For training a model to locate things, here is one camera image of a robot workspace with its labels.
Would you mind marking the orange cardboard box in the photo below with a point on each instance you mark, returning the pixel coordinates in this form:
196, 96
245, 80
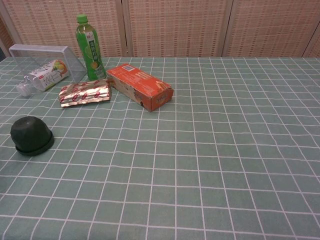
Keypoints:
140, 82

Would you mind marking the silver foil snack packet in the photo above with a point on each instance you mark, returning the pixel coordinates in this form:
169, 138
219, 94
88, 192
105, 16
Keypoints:
85, 93

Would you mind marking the green checked tablecloth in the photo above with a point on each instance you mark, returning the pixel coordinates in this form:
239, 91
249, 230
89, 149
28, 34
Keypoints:
200, 150

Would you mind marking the dark green round base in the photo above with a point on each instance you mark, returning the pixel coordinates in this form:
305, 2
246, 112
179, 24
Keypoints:
49, 147

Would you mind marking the bamboo folding screen panel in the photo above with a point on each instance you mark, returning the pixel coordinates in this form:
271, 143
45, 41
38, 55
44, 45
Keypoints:
3, 35
315, 50
175, 25
50, 25
270, 25

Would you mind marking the dark green dome cup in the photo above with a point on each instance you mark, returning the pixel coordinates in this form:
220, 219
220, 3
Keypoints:
28, 132

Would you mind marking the clear bottle with white label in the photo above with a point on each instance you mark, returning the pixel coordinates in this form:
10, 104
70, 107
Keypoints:
48, 75

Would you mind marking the green tea bottle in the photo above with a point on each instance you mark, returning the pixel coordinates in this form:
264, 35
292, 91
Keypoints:
92, 55

